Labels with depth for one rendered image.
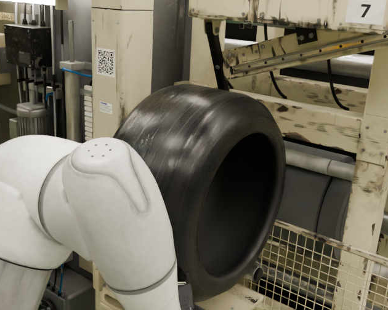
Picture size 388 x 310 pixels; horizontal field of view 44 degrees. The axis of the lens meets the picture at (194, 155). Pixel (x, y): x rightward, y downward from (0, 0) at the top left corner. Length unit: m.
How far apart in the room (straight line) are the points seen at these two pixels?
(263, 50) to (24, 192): 1.04
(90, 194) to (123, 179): 0.04
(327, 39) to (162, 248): 0.98
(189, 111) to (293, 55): 0.45
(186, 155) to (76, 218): 0.54
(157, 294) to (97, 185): 0.18
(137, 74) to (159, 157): 0.37
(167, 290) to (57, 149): 0.23
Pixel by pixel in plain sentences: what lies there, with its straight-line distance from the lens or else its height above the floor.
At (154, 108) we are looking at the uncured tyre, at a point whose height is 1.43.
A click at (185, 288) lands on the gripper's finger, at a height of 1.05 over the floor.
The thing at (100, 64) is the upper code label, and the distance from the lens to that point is 1.41.
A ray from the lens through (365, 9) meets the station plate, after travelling 1.26.
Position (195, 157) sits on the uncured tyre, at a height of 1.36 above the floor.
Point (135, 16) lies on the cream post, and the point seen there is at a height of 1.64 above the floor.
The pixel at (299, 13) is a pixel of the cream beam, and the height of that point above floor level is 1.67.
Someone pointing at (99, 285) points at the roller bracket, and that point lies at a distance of 1.49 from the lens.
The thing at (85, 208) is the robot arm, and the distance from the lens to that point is 0.56.
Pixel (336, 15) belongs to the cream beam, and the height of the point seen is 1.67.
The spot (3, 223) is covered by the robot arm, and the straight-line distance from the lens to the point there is 0.68.
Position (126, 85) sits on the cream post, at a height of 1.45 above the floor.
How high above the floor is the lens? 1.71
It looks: 19 degrees down
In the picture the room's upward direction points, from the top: 3 degrees clockwise
